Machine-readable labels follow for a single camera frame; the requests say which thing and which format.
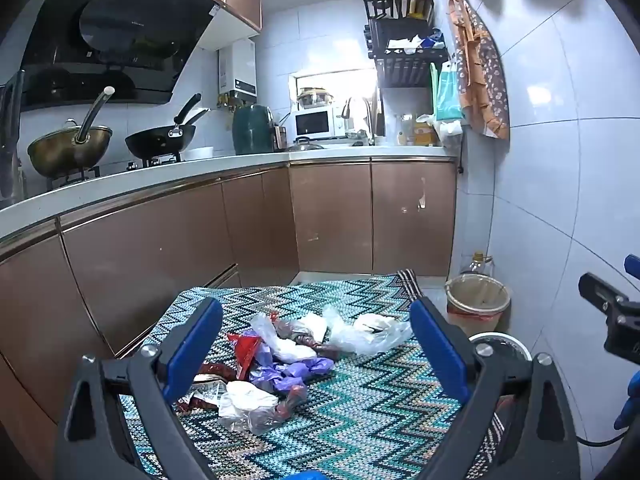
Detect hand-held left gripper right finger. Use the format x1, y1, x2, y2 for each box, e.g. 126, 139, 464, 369
409, 296, 581, 480

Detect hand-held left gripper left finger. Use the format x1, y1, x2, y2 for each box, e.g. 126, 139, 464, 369
55, 297, 224, 480

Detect dark red sausage wrapper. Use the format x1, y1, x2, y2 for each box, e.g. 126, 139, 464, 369
192, 360, 236, 382

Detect white printed wrapper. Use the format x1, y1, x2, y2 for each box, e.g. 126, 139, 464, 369
175, 380, 231, 411

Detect red snack wrapper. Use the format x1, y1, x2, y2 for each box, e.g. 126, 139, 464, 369
227, 332, 263, 381

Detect large clear plastic bag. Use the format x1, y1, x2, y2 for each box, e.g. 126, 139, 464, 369
322, 305, 413, 356

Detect small clear plastic piece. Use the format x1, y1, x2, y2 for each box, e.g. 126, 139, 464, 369
250, 312, 282, 356

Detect white tissue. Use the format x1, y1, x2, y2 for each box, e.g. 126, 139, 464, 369
299, 312, 329, 342
272, 337, 319, 364

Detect purple plastic bag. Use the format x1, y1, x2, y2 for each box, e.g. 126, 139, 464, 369
250, 355, 335, 394

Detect small red wrapper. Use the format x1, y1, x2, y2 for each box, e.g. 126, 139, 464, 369
272, 385, 309, 419

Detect clear plastic bottle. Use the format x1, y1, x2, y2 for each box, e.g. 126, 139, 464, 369
295, 332, 342, 361

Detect beige trash can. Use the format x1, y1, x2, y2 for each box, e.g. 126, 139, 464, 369
445, 272, 512, 338

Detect person's right hand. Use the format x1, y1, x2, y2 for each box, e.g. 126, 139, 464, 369
614, 370, 640, 431

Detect cooking oil bottle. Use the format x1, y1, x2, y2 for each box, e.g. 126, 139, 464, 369
462, 252, 494, 277

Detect zigzag woven mat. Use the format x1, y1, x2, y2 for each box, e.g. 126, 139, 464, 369
120, 269, 506, 480

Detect brown kitchen base cabinets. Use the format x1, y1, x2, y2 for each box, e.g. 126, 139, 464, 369
0, 157, 458, 426

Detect gas stove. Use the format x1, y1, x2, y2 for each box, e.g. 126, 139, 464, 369
45, 152, 186, 191

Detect black wok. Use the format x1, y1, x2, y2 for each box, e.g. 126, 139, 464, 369
125, 92, 211, 158

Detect yellow food package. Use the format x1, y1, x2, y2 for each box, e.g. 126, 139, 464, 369
412, 115, 441, 147

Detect glass pot lid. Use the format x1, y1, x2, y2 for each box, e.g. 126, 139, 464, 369
284, 136, 326, 152

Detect brass wok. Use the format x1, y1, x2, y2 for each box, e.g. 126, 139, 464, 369
27, 87, 116, 178

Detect metal faucet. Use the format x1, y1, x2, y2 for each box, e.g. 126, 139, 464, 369
341, 96, 376, 145

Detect floral brown apron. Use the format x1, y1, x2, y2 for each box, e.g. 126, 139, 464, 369
447, 0, 511, 141

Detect teal plastic bag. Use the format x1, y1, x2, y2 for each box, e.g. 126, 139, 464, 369
431, 62, 466, 123

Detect white microwave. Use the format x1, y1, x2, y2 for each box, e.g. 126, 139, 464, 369
294, 107, 336, 140

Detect steamer pot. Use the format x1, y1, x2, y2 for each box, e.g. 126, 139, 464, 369
297, 87, 333, 111

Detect white water heater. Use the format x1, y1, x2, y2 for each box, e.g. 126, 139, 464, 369
218, 40, 257, 97

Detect black range hood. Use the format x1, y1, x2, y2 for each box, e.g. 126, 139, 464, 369
10, 0, 223, 111

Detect black cable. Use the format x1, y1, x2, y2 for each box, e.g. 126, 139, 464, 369
575, 430, 628, 449

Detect black wall rack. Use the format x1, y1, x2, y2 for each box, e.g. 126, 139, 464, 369
362, 0, 448, 88

